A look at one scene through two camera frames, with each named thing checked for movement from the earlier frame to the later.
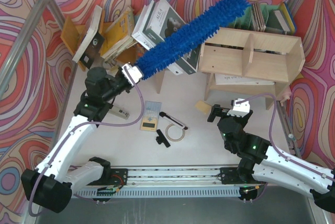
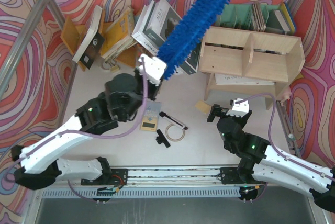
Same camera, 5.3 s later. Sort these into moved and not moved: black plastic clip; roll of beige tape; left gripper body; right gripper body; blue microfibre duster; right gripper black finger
Moved: left gripper body; blue microfibre duster
Not moved: roll of beige tape; black plastic clip; right gripper black finger; right gripper body
